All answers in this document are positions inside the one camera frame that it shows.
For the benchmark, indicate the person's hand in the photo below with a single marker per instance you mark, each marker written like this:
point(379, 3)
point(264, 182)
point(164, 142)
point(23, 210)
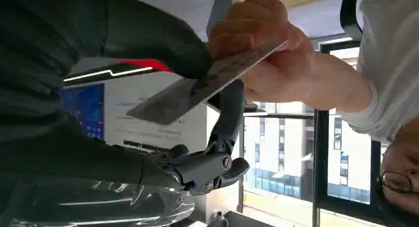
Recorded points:
point(271, 65)

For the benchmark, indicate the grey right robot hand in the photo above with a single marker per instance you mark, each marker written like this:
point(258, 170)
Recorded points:
point(170, 45)

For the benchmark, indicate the white text poster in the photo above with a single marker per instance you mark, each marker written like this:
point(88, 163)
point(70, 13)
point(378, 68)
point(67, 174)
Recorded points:
point(147, 133)

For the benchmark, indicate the blue poster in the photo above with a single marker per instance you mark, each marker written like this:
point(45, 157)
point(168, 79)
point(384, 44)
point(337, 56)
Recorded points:
point(85, 107)

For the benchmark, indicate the person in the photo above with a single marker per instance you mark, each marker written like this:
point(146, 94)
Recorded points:
point(389, 55)

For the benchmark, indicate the ribbed grey right arm sleeve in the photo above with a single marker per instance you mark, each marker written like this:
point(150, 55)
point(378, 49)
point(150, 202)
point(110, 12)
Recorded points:
point(29, 55)

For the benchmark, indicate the dark flat object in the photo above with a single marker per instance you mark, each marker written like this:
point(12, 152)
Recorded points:
point(245, 220)

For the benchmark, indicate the small grey object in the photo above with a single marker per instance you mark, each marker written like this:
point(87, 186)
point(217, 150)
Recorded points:
point(218, 219)

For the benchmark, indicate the person's glasses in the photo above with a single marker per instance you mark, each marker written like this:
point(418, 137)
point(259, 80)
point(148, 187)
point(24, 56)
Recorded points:
point(394, 182)

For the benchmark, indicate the clear plastic cover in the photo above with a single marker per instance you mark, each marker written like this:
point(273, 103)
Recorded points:
point(98, 206)

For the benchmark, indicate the black red wall sign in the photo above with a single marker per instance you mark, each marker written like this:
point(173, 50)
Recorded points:
point(108, 72)

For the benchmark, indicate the black window frame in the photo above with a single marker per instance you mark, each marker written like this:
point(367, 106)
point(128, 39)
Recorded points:
point(320, 160)

